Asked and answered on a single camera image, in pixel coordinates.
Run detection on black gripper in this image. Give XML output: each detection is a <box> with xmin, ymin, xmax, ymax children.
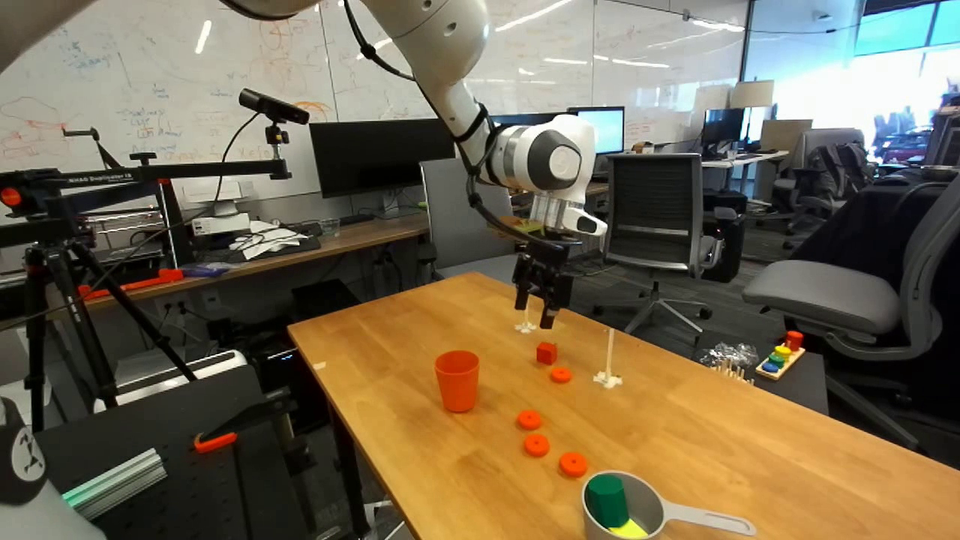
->
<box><xmin>513</xmin><ymin>235</ymin><xmax>579</xmax><ymax>329</ymax></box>

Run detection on black stereo camera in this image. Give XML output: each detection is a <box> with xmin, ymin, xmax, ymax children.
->
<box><xmin>236</xmin><ymin>85</ymin><xmax>312</xmax><ymax>129</ymax></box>

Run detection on lit computer monitor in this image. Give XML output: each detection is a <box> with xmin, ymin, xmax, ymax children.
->
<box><xmin>579</xmin><ymin>104</ymin><xmax>627</xmax><ymax>161</ymax></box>

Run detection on colourful stacking toy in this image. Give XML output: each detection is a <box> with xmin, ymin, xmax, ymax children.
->
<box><xmin>756</xmin><ymin>326</ymin><xmax>807</xmax><ymax>384</ymax></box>

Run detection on gray fabric desk chair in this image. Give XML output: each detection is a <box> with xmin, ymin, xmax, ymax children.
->
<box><xmin>418</xmin><ymin>155</ymin><xmax>535</xmax><ymax>294</ymax></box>

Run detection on green block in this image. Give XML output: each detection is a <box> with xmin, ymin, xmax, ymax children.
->
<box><xmin>585</xmin><ymin>470</ymin><xmax>629</xmax><ymax>532</ymax></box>

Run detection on orange plastic cup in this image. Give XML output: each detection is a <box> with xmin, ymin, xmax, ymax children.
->
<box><xmin>432</xmin><ymin>348</ymin><xmax>482</xmax><ymax>416</ymax></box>

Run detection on white lampshade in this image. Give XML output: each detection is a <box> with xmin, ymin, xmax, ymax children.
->
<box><xmin>725</xmin><ymin>77</ymin><xmax>777</xmax><ymax>111</ymax></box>

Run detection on gray office chair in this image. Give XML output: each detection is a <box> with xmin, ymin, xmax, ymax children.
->
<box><xmin>740</xmin><ymin>175</ymin><xmax>960</xmax><ymax>452</ymax></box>

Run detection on orange clamp handle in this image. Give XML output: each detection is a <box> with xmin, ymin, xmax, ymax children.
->
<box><xmin>192</xmin><ymin>428</ymin><xmax>243</xmax><ymax>458</ymax></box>

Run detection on black cap with logo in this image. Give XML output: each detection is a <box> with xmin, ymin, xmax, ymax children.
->
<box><xmin>0</xmin><ymin>397</ymin><xmax>50</xmax><ymax>508</ymax></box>

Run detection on dark computer monitor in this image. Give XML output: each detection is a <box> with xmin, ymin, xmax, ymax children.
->
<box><xmin>487</xmin><ymin>109</ymin><xmax>579</xmax><ymax>132</ymax></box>

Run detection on silver aluminium bar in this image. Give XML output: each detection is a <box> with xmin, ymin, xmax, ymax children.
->
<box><xmin>58</xmin><ymin>443</ymin><xmax>170</xmax><ymax>523</ymax></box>

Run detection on black mesh office chair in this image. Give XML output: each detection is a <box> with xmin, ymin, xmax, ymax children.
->
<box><xmin>596</xmin><ymin>151</ymin><xmax>716</xmax><ymax>340</ymax></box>

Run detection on long wooden desk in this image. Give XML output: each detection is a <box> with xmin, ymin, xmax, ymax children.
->
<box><xmin>77</xmin><ymin>178</ymin><xmax>611</xmax><ymax>309</ymax></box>

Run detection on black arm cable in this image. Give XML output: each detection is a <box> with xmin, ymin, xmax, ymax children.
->
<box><xmin>341</xmin><ymin>0</ymin><xmax>495</xmax><ymax>212</ymax></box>

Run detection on white box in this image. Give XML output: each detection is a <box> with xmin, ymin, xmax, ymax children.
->
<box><xmin>188</xmin><ymin>207</ymin><xmax>251</xmax><ymax>239</ymax></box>

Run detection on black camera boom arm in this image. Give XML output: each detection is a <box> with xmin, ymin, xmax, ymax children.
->
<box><xmin>0</xmin><ymin>123</ymin><xmax>294</xmax><ymax>248</ymax></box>

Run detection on grey bowl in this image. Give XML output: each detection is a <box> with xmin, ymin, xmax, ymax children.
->
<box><xmin>579</xmin><ymin>469</ymin><xmax>759</xmax><ymax>540</ymax></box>

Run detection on red tool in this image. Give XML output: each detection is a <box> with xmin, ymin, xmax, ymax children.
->
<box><xmin>75</xmin><ymin>268</ymin><xmax>188</xmax><ymax>307</ymax></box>

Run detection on white crumpled papers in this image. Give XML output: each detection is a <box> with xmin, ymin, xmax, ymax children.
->
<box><xmin>224</xmin><ymin>222</ymin><xmax>312</xmax><ymax>263</ymax></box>

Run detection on black tripod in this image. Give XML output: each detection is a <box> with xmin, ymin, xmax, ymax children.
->
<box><xmin>17</xmin><ymin>212</ymin><xmax>205</xmax><ymax>438</ymax></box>

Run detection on black backpack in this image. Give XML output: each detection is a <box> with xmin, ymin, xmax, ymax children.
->
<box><xmin>698</xmin><ymin>207</ymin><xmax>746</xmax><ymax>286</ymax></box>

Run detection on large black monitor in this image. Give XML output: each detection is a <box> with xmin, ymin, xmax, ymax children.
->
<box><xmin>310</xmin><ymin>118</ymin><xmax>459</xmax><ymax>200</ymax></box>

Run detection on clear plastic bag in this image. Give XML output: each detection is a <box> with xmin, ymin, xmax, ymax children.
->
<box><xmin>698</xmin><ymin>340</ymin><xmax>762</xmax><ymax>380</ymax></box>

